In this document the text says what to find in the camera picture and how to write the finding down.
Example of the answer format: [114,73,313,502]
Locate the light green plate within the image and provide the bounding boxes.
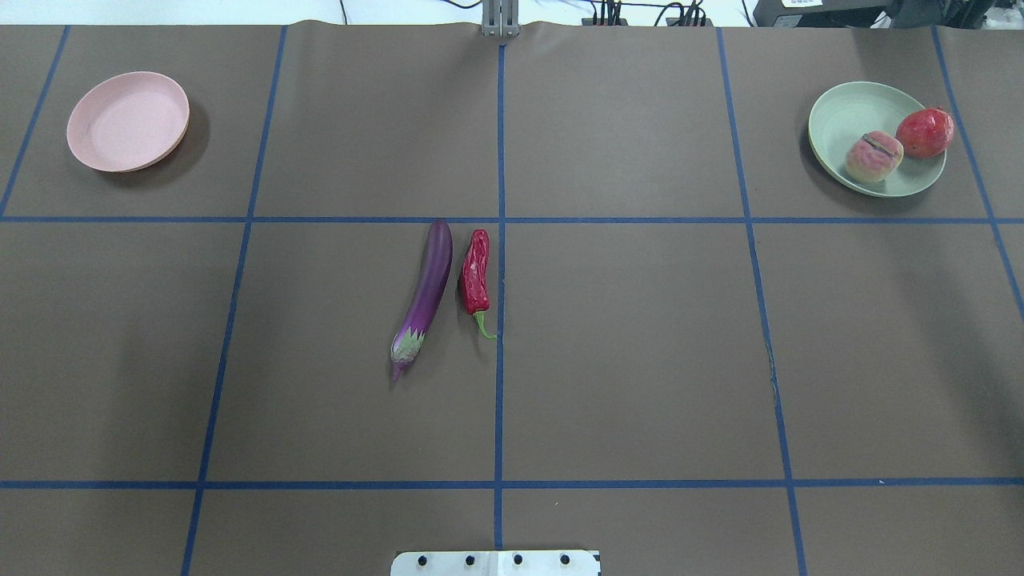
[808,82,946,199]

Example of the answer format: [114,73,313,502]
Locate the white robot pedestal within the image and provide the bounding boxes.
[389,550,602,575]

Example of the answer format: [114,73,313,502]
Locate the red chili pepper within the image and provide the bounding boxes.
[458,229,497,340]

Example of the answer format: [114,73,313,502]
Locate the aluminium frame post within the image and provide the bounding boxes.
[482,0,520,38]

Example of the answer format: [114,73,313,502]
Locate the yellow pink peach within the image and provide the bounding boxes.
[845,130,906,186]

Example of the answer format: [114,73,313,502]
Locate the black power adapter box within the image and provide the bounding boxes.
[753,1,892,28]

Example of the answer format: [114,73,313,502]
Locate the pink plate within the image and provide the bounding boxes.
[66,70,191,174]

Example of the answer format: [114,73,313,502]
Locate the purple eggplant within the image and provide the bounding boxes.
[389,219,453,382]

